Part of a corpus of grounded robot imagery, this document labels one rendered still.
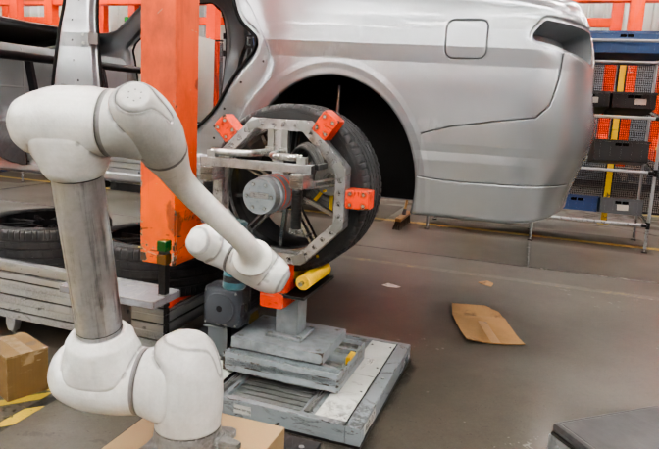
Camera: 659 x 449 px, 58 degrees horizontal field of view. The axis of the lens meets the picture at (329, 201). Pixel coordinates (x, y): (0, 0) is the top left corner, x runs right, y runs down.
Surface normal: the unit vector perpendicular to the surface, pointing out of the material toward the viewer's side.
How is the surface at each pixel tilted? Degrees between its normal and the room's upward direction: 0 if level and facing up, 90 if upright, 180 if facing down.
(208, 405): 89
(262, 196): 90
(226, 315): 90
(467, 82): 90
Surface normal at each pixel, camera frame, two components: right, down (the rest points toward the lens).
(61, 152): 0.00, 0.49
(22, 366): 0.76, 0.14
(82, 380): -0.14, 0.32
